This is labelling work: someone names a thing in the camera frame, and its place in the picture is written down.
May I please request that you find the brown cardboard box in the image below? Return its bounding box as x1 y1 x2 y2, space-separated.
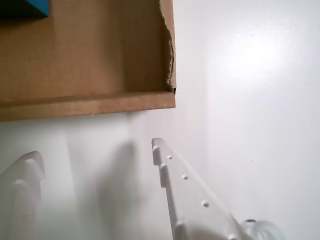
0 0 177 123

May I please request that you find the blue cube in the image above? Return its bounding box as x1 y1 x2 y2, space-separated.
0 0 50 20

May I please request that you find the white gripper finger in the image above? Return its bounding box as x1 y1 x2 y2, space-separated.
0 150 47 240
151 137 249 240

